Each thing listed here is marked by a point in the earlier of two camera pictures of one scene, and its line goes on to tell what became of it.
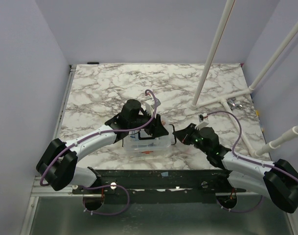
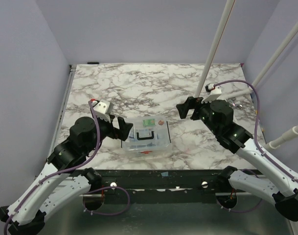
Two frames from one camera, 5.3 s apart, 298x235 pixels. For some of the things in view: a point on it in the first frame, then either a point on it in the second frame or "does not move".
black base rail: (127, 186) does not move
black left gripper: (156, 128) → (122, 133)
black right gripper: (191, 132) → (194, 107)
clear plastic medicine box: (138, 142) does not move
